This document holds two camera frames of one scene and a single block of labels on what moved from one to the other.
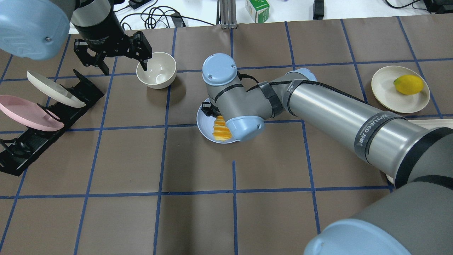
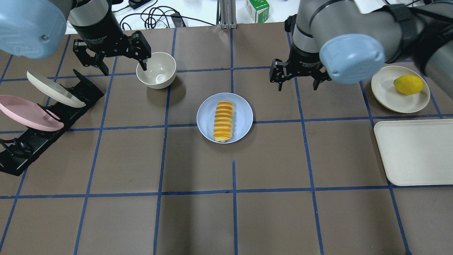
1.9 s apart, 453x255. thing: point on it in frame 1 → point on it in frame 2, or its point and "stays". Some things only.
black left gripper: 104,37 stays
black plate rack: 16,152 stays
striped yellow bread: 221,132 stays
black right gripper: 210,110 → 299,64
